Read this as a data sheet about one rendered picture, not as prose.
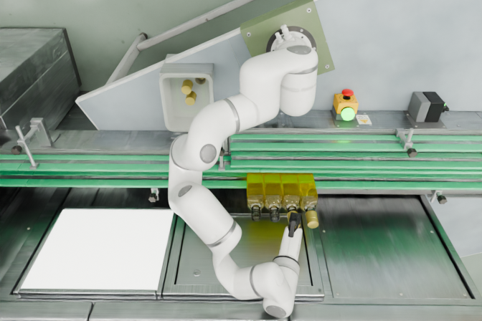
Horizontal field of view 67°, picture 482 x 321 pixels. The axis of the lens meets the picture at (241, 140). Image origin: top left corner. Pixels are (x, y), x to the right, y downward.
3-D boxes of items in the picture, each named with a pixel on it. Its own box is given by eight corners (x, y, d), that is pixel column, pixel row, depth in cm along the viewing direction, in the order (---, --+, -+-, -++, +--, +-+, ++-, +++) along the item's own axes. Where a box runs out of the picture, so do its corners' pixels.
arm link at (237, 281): (238, 213, 85) (287, 273, 90) (199, 226, 92) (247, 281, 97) (226, 239, 78) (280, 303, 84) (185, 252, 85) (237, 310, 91)
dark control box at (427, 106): (406, 109, 134) (414, 122, 127) (412, 90, 129) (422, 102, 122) (429, 109, 134) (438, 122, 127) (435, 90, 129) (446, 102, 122)
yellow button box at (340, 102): (331, 109, 134) (335, 120, 128) (334, 91, 130) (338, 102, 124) (350, 109, 134) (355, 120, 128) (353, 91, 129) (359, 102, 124)
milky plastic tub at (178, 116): (170, 118, 137) (166, 132, 130) (162, 62, 123) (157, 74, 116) (216, 119, 136) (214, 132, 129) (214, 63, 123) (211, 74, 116)
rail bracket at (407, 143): (391, 133, 125) (405, 157, 114) (397, 115, 120) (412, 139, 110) (403, 133, 125) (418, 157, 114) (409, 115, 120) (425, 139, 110)
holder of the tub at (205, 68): (172, 130, 140) (168, 141, 134) (163, 62, 124) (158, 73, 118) (216, 130, 140) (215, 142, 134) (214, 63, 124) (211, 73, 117)
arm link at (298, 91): (275, 90, 105) (276, 122, 92) (277, 46, 97) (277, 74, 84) (309, 90, 104) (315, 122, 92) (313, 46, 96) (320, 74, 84)
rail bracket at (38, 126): (49, 137, 139) (19, 178, 120) (34, 99, 129) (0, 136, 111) (62, 137, 139) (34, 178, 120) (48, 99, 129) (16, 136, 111)
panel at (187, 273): (62, 211, 134) (15, 298, 107) (60, 205, 132) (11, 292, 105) (308, 213, 134) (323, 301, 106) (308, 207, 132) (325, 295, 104)
